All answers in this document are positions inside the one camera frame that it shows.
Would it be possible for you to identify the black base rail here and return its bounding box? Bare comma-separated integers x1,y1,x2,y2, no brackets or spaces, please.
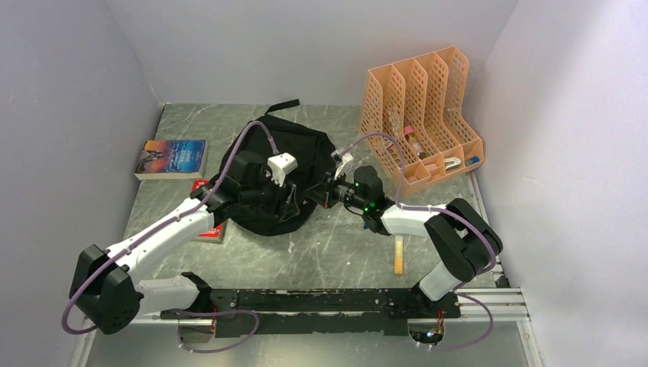
160,288,461,338

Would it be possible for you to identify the pink capped bottle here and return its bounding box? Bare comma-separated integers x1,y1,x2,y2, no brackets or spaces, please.
403,125,426,159

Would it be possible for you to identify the silver stapler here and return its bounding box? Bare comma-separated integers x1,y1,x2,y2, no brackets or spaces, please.
444,157,463,172

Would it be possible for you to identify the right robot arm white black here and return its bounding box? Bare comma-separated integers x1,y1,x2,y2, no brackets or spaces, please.
306,166,503,317

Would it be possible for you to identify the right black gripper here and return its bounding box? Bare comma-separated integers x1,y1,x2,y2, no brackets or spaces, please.
304,167,368,211

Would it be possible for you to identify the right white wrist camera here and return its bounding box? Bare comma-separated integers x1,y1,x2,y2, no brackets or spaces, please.
331,149,353,180

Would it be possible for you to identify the purple cable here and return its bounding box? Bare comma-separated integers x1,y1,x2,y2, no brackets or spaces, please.
61,120,280,354
336,132,500,350

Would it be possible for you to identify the yellow highlighter marker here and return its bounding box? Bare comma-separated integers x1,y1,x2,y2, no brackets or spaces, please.
394,235,404,275

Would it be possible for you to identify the red treehouse book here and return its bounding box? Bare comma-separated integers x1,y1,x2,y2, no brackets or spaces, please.
192,179,228,244

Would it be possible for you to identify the orange plastic file organizer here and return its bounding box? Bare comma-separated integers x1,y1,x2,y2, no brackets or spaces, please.
359,47,485,196

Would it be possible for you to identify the aluminium frame rail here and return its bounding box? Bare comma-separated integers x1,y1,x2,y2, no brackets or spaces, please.
128,288,529,326

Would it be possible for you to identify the blue orange paperback book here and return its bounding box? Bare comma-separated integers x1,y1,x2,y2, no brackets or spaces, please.
134,140,208,180

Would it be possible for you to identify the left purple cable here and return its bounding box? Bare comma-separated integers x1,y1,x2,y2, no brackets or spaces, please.
61,120,280,354

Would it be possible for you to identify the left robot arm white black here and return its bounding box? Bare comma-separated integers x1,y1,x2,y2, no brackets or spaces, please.
61,151,302,335

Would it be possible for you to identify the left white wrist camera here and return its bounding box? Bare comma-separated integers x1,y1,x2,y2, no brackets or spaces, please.
267,153,298,187

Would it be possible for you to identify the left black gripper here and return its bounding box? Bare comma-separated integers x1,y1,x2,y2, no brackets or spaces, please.
240,166,300,220

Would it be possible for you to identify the black student backpack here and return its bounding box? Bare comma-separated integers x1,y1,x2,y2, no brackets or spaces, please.
207,99,335,236

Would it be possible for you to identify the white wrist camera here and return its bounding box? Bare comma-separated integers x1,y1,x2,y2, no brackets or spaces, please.
331,149,353,180
267,153,298,187

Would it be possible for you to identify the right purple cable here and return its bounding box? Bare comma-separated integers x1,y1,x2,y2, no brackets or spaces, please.
336,132,500,350

